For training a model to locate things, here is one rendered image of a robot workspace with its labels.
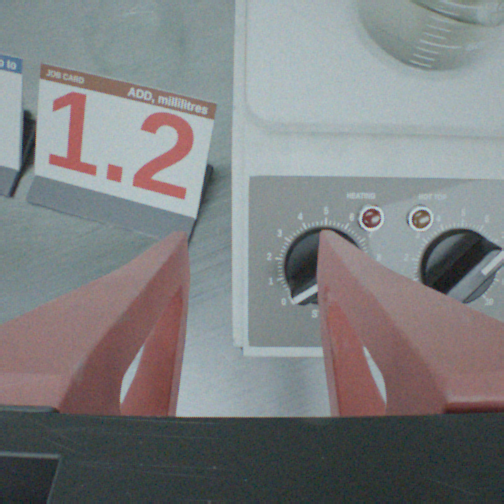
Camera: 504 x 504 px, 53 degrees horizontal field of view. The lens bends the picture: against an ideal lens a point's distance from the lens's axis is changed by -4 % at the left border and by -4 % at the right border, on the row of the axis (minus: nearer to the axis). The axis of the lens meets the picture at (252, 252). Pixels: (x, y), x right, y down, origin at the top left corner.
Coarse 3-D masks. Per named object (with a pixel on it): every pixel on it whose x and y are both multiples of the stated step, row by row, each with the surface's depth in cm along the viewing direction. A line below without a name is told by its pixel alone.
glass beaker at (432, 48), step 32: (352, 0) 19; (384, 0) 16; (416, 0) 15; (448, 0) 15; (480, 0) 14; (384, 32) 17; (416, 32) 17; (448, 32) 16; (480, 32) 16; (416, 64) 18; (448, 64) 18; (480, 64) 18
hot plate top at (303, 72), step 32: (256, 0) 20; (288, 0) 20; (320, 0) 20; (256, 32) 19; (288, 32) 19; (320, 32) 19; (352, 32) 19; (256, 64) 19; (288, 64) 19; (320, 64) 19; (352, 64) 19; (384, 64) 19; (256, 96) 19; (288, 96) 19; (320, 96) 19; (352, 96) 19; (384, 96) 19; (416, 96) 19; (448, 96) 19; (480, 96) 19; (288, 128) 19; (320, 128) 19; (352, 128) 19; (384, 128) 19; (416, 128) 19; (448, 128) 19; (480, 128) 19
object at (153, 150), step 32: (64, 96) 25; (96, 96) 25; (64, 128) 26; (96, 128) 25; (128, 128) 25; (160, 128) 25; (192, 128) 24; (64, 160) 26; (96, 160) 26; (128, 160) 26; (160, 160) 25; (192, 160) 25; (160, 192) 26; (192, 192) 26
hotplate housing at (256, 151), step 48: (240, 0) 22; (240, 48) 22; (240, 96) 21; (240, 144) 21; (288, 144) 20; (336, 144) 20; (384, 144) 20; (432, 144) 20; (480, 144) 20; (240, 192) 21; (240, 240) 21; (240, 288) 22; (240, 336) 23
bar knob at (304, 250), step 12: (324, 228) 21; (300, 240) 21; (312, 240) 21; (348, 240) 21; (288, 252) 21; (300, 252) 21; (312, 252) 21; (288, 264) 21; (300, 264) 21; (312, 264) 21; (288, 276) 21; (300, 276) 20; (312, 276) 20; (300, 288) 20; (312, 288) 20; (300, 300) 20; (312, 300) 20
